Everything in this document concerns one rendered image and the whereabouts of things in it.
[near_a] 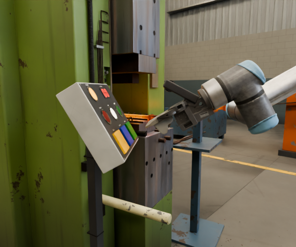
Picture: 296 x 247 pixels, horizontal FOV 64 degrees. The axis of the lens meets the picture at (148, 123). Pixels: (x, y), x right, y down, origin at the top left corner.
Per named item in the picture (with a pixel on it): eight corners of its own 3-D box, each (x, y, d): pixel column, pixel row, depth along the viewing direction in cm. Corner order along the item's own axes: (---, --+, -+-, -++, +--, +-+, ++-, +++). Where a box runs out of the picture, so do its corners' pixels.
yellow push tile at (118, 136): (129, 147, 82) (119, 129, 81) (126, 153, 75) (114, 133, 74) (125, 150, 82) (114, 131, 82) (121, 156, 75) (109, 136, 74)
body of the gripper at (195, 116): (181, 133, 72) (216, 113, 70) (166, 108, 71) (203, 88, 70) (179, 128, 80) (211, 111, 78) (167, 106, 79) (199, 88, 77)
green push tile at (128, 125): (137, 135, 102) (128, 120, 101) (135, 139, 94) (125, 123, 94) (134, 137, 102) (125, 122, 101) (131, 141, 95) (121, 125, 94)
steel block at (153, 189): (172, 189, 167) (173, 127, 161) (145, 214, 135) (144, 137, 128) (110, 175, 195) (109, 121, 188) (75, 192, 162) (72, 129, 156)
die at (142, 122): (155, 130, 151) (155, 116, 150) (138, 135, 134) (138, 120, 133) (104, 125, 172) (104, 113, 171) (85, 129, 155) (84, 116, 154)
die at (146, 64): (156, 73, 146) (156, 57, 144) (138, 71, 129) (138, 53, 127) (103, 75, 167) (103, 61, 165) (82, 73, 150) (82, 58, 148)
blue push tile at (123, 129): (134, 141, 92) (124, 124, 91) (131, 146, 84) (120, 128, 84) (130, 143, 92) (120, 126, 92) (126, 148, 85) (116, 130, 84)
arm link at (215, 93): (216, 77, 68) (210, 78, 78) (201, 86, 69) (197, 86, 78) (230, 104, 69) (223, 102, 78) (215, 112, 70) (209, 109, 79)
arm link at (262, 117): (268, 118, 81) (252, 87, 79) (287, 124, 69) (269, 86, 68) (243, 132, 81) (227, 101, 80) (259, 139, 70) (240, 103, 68)
